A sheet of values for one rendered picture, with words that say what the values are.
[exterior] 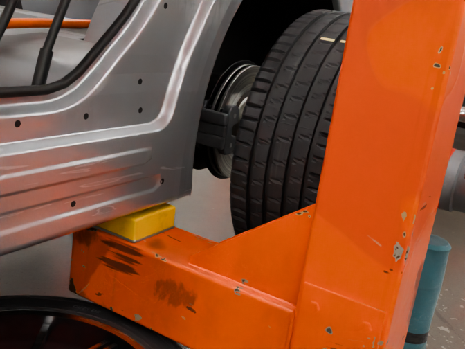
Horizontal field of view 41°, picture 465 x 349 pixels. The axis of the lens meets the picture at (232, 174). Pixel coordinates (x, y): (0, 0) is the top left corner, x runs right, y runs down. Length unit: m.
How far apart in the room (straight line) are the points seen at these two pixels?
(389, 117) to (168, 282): 0.53
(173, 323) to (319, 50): 0.63
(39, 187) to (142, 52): 0.33
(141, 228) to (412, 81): 0.61
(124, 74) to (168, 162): 0.22
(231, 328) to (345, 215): 0.32
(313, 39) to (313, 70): 0.09
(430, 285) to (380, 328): 0.39
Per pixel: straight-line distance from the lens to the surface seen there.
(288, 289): 1.09
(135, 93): 1.17
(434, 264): 1.37
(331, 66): 1.28
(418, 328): 1.43
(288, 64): 1.30
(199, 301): 1.17
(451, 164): 1.42
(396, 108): 0.93
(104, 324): 1.32
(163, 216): 1.30
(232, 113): 1.57
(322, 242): 1.01
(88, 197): 1.11
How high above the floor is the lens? 1.16
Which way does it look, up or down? 15 degrees down
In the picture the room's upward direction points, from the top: 8 degrees clockwise
